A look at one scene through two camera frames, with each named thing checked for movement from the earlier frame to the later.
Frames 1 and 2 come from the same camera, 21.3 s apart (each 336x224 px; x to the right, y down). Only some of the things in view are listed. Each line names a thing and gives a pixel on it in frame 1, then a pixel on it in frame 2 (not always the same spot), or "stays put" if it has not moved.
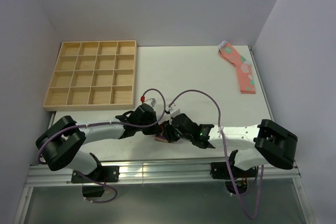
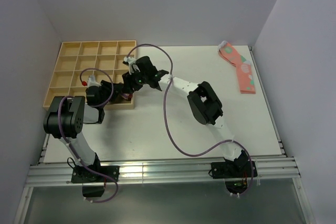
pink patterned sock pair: [244, 70] stays put
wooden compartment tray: [91, 75] stays put
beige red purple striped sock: [161, 137] -> [127, 96]
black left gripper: [153, 130] -> [117, 88]
